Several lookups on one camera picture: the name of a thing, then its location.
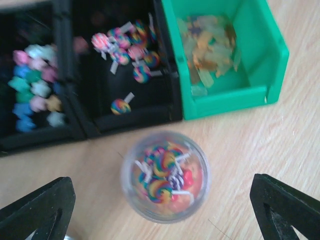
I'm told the black bin with lollipop candies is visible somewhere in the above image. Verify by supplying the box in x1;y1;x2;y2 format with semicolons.
54;0;183;138

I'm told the clear plastic jar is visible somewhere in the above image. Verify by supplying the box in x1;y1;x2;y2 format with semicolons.
119;129;213;225

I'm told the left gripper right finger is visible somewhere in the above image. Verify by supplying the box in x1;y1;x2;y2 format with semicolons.
249;173;320;240

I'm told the black bin with star candies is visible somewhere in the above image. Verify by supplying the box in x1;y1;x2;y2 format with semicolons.
0;0;85;155

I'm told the metal scoop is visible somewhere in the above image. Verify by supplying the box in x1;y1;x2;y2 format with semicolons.
63;234;77;240

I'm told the green bin with gummies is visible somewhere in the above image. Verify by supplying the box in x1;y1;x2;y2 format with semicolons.
160;0;289;120

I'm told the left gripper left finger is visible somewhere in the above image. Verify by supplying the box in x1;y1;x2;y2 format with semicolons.
0;176;76;240

